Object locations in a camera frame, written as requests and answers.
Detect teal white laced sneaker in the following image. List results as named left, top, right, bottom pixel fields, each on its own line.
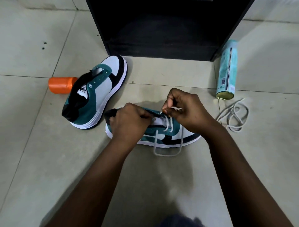
left=104, top=107, right=202, bottom=148

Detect orange plastic bottle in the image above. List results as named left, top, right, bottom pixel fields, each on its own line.
left=48, top=77, right=78, bottom=94

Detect teal white unlaced sneaker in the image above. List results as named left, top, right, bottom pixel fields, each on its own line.
left=62, top=55, right=128, bottom=130

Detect black cabinet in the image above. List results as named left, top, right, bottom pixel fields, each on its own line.
left=85, top=0, right=255, bottom=62

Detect person's dark trousers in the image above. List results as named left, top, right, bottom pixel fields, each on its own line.
left=156, top=214, right=206, bottom=227

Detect person's right forearm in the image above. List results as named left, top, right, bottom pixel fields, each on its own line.
left=203, top=122, right=295, bottom=227

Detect person's left forearm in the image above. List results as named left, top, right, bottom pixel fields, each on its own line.
left=43, top=137, right=146, bottom=227

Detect person's right hand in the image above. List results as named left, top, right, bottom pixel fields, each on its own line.
left=162, top=88, right=219, bottom=137

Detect light teal spray can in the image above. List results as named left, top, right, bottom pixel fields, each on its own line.
left=215, top=40, right=238, bottom=101

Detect loose white shoelace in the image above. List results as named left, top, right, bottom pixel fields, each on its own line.
left=216, top=98, right=249, bottom=133

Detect white threaded shoelace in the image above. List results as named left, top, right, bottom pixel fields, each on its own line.
left=153, top=106, right=185, bottom=157

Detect person's left hand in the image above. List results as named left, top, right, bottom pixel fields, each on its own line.
left=109, top=103, right=153, bottom=143

